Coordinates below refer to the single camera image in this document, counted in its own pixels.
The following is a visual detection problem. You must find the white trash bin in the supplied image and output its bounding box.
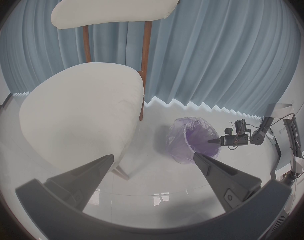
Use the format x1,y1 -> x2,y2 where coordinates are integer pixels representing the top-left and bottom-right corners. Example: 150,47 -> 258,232
181,122 -> 221,163

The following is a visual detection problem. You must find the purple plastic bag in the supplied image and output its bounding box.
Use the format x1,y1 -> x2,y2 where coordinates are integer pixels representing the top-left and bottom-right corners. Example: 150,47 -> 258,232
166,116 -> 222,165

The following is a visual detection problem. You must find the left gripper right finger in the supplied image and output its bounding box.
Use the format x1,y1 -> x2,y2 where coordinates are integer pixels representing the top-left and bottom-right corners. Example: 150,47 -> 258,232
193,152 -> 263,214

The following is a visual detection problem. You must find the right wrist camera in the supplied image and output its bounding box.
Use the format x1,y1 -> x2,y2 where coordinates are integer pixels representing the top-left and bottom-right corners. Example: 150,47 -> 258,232
224,119 -> 248,136

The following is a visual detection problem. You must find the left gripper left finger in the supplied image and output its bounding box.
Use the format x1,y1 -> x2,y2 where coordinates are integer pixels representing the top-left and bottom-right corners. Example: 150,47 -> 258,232
43,154 -> 114,211

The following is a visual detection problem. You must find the pale blue curtain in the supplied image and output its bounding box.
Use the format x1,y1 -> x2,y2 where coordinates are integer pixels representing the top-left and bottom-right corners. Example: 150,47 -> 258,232
0,0 -> 303,121

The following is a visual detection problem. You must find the white chair with wooden legs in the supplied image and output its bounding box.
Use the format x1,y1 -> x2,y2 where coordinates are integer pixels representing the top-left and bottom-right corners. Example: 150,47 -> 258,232
19,0 -> 183,181

